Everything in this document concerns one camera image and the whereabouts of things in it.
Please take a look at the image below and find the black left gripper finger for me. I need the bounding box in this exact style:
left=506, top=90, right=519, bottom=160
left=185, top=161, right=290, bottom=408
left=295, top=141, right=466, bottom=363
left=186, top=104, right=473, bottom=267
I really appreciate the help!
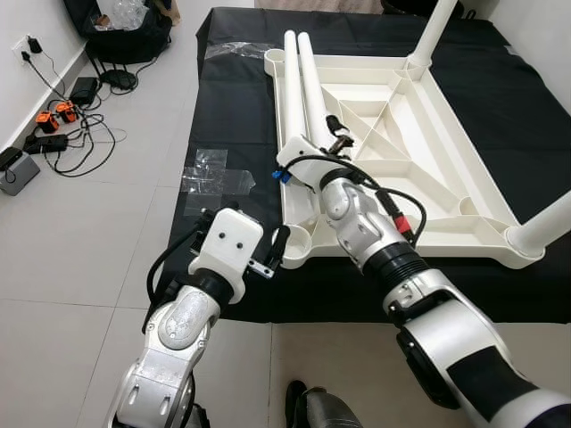
left=268, top=225, right=293, bottom=269

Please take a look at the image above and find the white plastic children table top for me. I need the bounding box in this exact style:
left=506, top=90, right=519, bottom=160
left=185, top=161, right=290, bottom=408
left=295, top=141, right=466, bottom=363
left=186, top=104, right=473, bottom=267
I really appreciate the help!
left=264, top=48, right=547, bottom=269

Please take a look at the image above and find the black tablecloth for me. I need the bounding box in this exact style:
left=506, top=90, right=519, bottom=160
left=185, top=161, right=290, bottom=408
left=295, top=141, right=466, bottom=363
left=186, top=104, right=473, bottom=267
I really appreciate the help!
left=156, top=7, right=571, bottom=325

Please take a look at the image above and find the clear tape strip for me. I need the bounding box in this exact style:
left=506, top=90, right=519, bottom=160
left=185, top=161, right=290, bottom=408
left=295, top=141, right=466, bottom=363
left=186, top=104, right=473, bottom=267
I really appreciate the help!
left=203, top=41, right=269, bottom=62

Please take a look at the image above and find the black wok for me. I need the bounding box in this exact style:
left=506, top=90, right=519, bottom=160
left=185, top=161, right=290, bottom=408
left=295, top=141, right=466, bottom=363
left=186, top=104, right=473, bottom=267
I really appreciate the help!
left=382, top=0, right=466, bottom=18

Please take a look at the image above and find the grey right robot foot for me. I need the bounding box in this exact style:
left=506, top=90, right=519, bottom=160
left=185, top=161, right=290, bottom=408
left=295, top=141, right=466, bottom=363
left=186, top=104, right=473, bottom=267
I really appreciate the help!
left=285, top=380, right=364, bottom=428

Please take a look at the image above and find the grey robot foot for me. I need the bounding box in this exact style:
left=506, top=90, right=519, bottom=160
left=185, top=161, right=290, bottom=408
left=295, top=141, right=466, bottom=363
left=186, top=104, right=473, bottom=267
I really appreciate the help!
left=181, top=404, right=212, bottom=428
left=285, top=380, right=364, bottom=428

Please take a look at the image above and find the grey left robot foot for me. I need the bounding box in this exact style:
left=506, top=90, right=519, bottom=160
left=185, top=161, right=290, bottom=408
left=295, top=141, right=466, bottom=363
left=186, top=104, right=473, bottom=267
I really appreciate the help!
left=181, top=404, right=212, bottom=428

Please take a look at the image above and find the black round device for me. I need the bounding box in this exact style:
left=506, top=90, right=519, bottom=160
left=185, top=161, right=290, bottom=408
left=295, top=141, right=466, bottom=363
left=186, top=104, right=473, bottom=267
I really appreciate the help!
left=100, top=70, right=140, bottom=93

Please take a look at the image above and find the clear plastic bag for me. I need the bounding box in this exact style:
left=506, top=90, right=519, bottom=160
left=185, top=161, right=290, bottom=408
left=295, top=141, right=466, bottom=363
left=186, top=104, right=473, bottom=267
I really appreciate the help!
left=94, top=0, right=149, bottom=33

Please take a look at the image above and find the black power strip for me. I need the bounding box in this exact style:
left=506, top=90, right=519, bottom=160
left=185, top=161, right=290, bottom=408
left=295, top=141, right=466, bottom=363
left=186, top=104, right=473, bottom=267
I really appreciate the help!
left=22, top=134, right=71, bottom=155

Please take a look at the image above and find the orange black device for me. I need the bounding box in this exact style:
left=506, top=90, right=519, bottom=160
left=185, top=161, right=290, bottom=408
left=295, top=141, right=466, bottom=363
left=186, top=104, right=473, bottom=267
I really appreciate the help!
left=55, top=101, right=80, bottom=125
left=36, top=111, right=60, bottom=136

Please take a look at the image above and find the black power adapter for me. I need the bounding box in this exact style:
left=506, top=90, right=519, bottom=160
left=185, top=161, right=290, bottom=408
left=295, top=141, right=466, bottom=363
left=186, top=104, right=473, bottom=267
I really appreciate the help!
left=70, top=77, right=102, bottom=107

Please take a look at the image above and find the grey box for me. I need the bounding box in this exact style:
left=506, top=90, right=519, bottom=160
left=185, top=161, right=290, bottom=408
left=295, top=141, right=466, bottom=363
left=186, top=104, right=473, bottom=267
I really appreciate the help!
left=0, top=147, right=42, bottom=198

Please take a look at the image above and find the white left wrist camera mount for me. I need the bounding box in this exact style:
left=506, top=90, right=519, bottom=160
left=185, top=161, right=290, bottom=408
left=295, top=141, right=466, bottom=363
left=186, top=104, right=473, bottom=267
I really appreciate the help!
left=187, top=207, right=266, bottom=305

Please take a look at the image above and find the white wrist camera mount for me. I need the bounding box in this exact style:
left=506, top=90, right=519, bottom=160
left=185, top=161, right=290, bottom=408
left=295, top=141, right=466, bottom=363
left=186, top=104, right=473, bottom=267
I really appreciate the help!
left=187, top=207, right=266, bottom=305
left=277, top=138, right=339, bottom=193

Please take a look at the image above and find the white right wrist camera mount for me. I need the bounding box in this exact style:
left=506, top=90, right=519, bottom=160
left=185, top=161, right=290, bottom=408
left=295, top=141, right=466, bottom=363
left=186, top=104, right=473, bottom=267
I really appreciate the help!
left=277, top=138, right=339, bottom=193

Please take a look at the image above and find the black cable with blue plug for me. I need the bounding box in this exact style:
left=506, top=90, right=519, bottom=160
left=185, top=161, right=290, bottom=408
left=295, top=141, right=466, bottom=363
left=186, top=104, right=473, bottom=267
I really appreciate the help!
left=271, top=155, right=430, bottom=248

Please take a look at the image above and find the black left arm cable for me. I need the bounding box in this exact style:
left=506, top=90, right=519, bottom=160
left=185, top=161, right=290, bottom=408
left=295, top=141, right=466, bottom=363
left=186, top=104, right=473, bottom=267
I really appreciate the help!
left=144, top=214, right=211, bottom=309

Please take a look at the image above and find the black floor cable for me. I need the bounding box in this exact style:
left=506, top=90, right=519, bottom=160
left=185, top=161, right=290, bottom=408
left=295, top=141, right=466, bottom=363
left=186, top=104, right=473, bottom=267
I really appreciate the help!
left=43, top=89, right=119, bottom=179

